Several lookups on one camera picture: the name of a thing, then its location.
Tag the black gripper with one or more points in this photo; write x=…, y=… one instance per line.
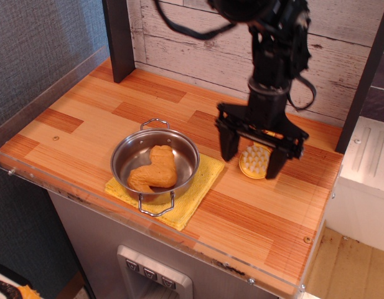
x=264, y=119

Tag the stainless steel pot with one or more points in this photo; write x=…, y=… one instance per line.
x=133, y=152

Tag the silver button control panel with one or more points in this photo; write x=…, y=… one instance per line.
x=144, y=276

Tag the orange object bottom left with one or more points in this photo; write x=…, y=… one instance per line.
x=28, y=293

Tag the yellow brush with white bristles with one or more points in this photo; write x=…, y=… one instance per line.
x=254, y=160

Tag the dark right frame post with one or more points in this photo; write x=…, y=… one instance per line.
x=366, y=79

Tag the white cabinet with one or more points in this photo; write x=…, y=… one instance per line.
x=356, y=205

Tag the dark frame post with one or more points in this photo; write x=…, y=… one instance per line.
x=366, y=79
x=118, y=32

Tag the orange plush chicken drumstick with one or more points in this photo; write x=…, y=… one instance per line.
x=160, y=173

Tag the dark left frame post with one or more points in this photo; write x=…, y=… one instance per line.
x=118, y=32

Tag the yellow folded cloth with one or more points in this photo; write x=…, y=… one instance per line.
x=184, y=206

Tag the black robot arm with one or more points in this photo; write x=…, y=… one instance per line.
x=280, y=53

